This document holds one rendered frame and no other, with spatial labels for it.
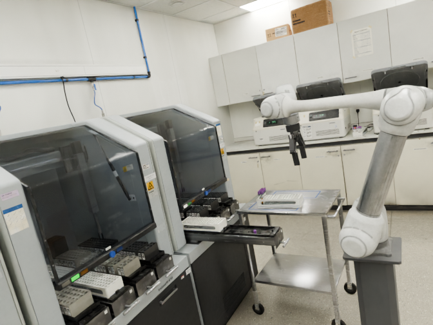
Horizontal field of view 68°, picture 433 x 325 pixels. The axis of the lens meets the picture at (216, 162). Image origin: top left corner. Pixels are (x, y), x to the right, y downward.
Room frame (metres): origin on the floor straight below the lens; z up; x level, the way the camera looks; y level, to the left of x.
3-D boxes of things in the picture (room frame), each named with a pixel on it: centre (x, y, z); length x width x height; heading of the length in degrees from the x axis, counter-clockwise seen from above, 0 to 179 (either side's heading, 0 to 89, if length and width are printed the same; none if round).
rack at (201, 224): (1.95, 0.16, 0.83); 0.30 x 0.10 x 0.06; 58
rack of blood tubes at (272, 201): (2.06, -0.37, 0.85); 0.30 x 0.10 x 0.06; 62
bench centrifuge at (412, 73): (3.57, -2.16, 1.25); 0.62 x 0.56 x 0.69; 148
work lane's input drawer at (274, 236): (1.85, 0.01, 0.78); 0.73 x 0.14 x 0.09; 58
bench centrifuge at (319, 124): (4.02, -1.44, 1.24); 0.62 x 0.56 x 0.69; 149
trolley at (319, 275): (2.14, -0.46, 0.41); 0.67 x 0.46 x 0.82; 56
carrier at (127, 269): (1.52, 0.53, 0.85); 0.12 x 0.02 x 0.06; 149
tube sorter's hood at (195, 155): (2.31, 0.32, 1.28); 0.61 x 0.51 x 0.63; 148
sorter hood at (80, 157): (1.58, 0.77, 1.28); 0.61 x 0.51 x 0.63; 148
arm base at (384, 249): (1.54, -0.72, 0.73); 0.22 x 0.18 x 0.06; 148
